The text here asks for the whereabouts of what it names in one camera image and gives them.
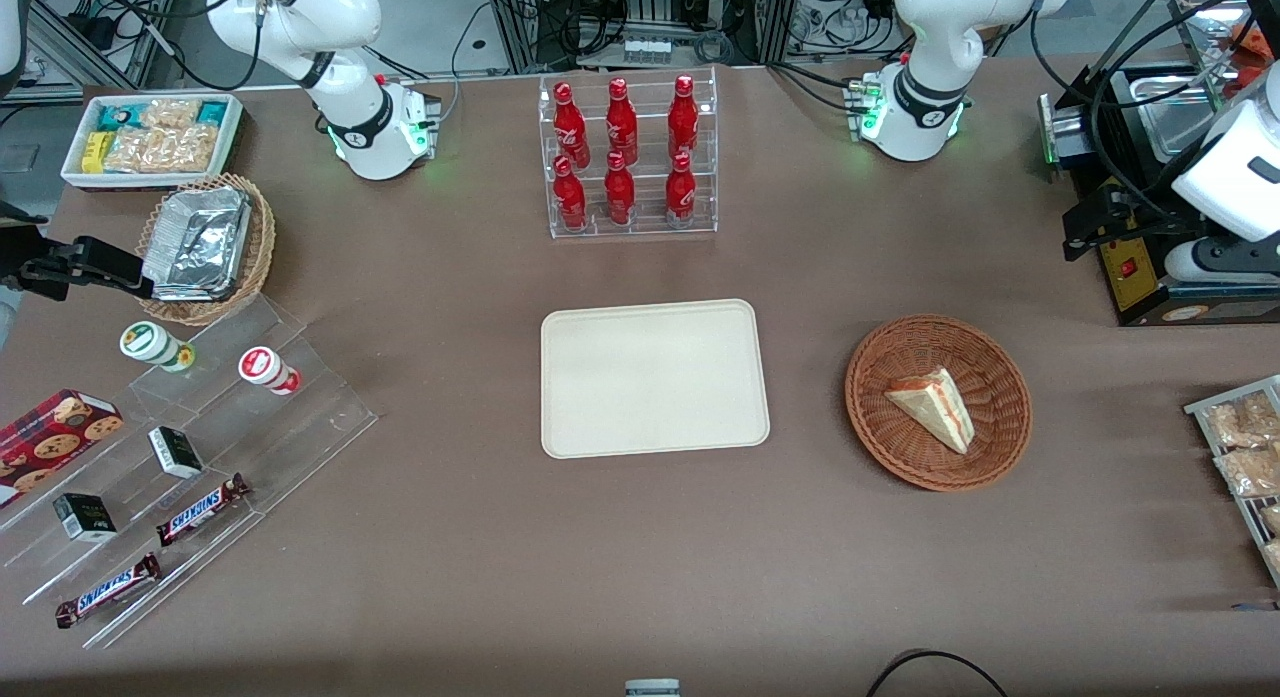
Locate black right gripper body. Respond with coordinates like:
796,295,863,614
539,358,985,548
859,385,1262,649
0,225,75,302

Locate triangular sandwich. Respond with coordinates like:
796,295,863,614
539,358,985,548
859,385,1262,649
884,367,976,456

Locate tray of packaged snacks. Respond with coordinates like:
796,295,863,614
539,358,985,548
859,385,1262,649
1184,375,1280,590

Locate light oval wicker basket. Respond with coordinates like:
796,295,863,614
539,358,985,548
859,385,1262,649
135,173,277,327

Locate brown round wicker basket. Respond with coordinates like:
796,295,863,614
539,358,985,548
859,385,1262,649
845,314,1033,493

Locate beige plastic tray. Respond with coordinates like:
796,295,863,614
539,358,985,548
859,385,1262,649
540,298,772,460

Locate black food warmer machine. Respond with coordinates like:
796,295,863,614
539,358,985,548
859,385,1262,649
1038,0,1280,328

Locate green lid white cup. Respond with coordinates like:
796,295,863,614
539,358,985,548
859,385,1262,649
119,321,196,373

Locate stacked aluminium foil containers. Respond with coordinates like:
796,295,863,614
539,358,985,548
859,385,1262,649
141,185,253,303

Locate large clear cracker bag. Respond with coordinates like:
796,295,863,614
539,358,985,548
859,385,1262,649
103,124,219,175

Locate small clear cracker bag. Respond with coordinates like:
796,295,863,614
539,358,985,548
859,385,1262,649
140,98,202,131

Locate red cookie box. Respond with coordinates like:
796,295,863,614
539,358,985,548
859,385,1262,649
0,389,125,508

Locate white rectangular snack bin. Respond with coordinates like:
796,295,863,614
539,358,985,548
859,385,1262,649
60,93,246,191

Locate red lid white cup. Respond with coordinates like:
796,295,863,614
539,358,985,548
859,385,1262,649
238,346,302,396

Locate small black carton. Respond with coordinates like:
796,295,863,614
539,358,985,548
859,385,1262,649
148,426,205,480
52,493,118,543

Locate clear acrylic stepped stand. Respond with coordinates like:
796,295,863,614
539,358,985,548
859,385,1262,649
0,295,379,650

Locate snickers chocolate bar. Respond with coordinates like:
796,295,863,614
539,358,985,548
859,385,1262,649
55,552,163,630
156,473,251,548

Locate red cola bottle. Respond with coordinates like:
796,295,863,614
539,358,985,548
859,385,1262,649
604,151,636,226
668,74,700,160
553,155,589,231
606,77,639,166
553,81,591,170
665,151,697,226

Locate clear acrylic bottle rack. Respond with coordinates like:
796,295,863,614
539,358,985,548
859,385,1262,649
538,65,719,240

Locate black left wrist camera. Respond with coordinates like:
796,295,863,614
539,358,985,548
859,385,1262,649
1088,177,1137,218

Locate black looped cable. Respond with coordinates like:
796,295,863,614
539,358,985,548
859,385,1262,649
865,650,1011,697

